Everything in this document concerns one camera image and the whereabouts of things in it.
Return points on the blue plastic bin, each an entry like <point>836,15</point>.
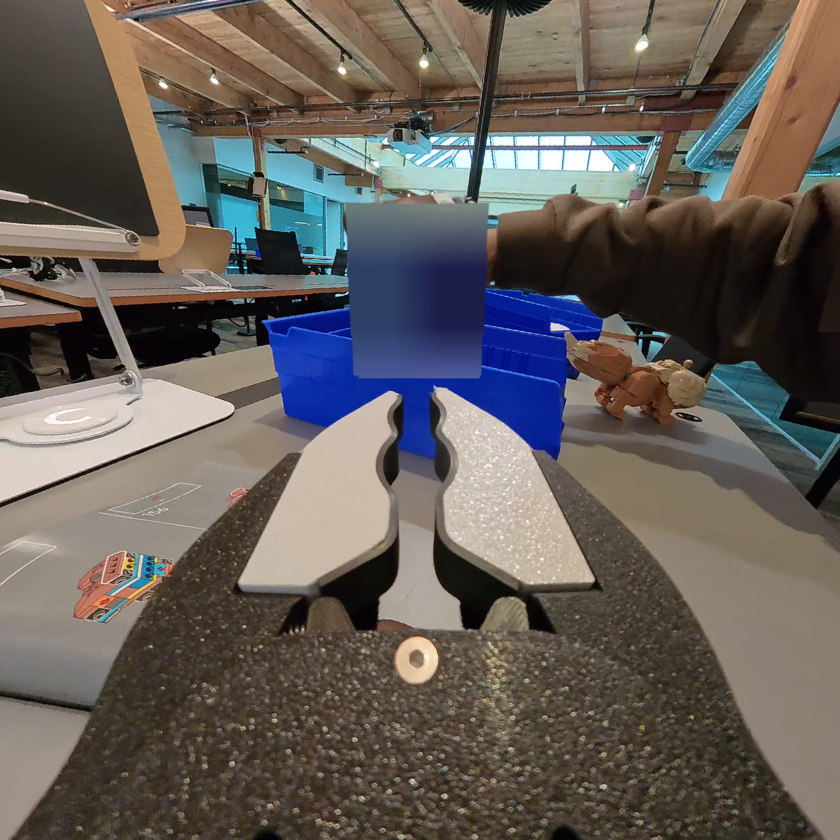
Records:
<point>315,367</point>
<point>525,308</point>

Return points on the white tablet stand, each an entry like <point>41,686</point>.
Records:
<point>184,407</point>

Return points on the silver ventilation duct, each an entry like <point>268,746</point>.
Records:
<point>728,124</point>

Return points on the wooden framed black screen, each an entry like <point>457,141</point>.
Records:
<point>65,98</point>

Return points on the ceiling projector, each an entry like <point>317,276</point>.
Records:
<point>407,134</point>

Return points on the grey building instruction booklet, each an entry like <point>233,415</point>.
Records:
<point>79,525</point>

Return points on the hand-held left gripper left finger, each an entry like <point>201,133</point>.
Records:
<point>321,512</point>

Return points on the black office chair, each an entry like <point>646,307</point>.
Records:
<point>279,253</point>

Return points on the clear acrylic holder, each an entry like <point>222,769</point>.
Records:
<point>207,279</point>

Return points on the black pole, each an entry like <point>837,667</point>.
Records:
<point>485,98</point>

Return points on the brown brick animal model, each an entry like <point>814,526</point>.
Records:
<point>630,387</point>

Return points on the rounded wooden panel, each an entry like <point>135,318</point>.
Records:
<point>197,246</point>

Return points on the background office desk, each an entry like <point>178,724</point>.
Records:
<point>131,289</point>

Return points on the person's right forearm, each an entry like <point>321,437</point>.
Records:
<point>656,262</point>

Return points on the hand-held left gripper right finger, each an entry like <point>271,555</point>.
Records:
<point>512,512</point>

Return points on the grey desk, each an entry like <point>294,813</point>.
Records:
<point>689,525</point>

